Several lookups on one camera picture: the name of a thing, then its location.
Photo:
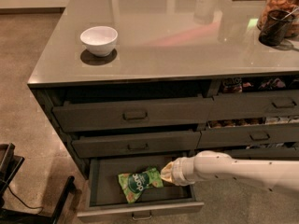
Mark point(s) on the open bottom left drawer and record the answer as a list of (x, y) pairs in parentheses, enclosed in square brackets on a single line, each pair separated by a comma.
[(118, 188)]

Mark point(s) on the top right dark drawer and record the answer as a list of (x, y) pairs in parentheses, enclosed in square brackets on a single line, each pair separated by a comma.
[(260, 104)]

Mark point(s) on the middle right dark drawer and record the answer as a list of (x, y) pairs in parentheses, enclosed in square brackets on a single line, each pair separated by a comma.
[(249, 135)]

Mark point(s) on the snack bags in top drawer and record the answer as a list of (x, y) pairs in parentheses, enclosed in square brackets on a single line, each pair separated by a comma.
[(249, 84)]

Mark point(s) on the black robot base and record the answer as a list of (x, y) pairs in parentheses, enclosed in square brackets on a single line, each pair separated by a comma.
[(25, 190)]

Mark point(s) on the black mesh cup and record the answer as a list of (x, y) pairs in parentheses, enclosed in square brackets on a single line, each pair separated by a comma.
[(276, 27)]

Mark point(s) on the middle left dark drawer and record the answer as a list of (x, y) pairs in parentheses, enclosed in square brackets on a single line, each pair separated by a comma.
[(128, 144)]

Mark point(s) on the top left dark drawer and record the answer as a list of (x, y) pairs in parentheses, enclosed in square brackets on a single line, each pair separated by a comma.
[(132, 114)]

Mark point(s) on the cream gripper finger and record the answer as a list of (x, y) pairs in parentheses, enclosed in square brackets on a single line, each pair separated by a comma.
[(167, 178), (167, 169)]

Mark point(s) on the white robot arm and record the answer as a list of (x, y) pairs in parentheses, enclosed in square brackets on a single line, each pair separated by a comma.
[(278, 176)]

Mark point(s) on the white ceramic bowl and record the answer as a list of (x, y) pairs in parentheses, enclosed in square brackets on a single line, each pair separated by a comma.
[(99, 40)]

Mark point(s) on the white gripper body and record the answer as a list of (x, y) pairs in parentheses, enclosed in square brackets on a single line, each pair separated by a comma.
[(177, 173)]

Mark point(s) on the green rice chip bag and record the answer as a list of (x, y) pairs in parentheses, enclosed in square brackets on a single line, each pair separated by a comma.
[(133, 185)]

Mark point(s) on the snacks in middle drawer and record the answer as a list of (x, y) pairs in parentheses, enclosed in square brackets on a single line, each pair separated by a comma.
[(213, 124)]

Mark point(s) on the dark drawer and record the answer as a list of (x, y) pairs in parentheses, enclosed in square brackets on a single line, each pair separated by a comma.
[(249, 135), (260, 104), (132, 114), (265, 153), (128, 144)]

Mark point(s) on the dark kitchen island cabinet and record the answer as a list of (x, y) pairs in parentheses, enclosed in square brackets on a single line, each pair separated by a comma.
[(166, 49)]

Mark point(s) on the glass jar of nuts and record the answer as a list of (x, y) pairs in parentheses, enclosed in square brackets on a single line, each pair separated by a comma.
[(286, 5)]

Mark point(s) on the bottom right dark drawer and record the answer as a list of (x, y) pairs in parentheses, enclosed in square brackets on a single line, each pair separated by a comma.
[(265, 153)]

